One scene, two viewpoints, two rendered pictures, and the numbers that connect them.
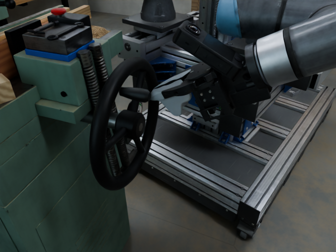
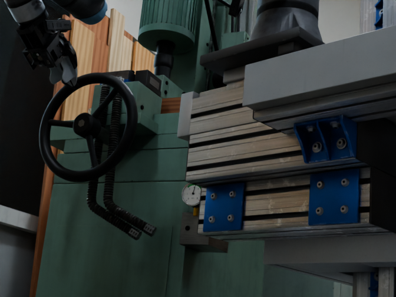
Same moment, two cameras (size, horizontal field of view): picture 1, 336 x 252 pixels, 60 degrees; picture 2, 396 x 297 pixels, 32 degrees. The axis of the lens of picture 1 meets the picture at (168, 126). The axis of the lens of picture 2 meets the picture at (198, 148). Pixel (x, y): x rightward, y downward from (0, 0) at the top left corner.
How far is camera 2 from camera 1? 201 cm
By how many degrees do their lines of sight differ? 105
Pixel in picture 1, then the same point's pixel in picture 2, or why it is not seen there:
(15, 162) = (73, 158)
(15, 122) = not seen: hidden behind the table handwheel
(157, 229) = not seen: outside the picture
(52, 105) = not seen: hidden behind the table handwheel
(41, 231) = (58, 234)
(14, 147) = (78, 147)
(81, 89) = (96, 104)
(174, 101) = (53, 72)
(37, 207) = (67, 209)
